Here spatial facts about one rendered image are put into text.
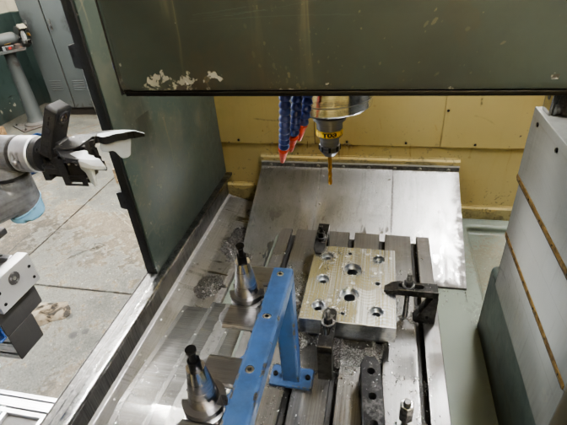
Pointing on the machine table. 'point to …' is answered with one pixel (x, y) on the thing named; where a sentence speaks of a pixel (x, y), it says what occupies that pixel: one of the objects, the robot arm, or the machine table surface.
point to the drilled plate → (356, 325)
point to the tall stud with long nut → (406, 411)
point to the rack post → (290, 353)
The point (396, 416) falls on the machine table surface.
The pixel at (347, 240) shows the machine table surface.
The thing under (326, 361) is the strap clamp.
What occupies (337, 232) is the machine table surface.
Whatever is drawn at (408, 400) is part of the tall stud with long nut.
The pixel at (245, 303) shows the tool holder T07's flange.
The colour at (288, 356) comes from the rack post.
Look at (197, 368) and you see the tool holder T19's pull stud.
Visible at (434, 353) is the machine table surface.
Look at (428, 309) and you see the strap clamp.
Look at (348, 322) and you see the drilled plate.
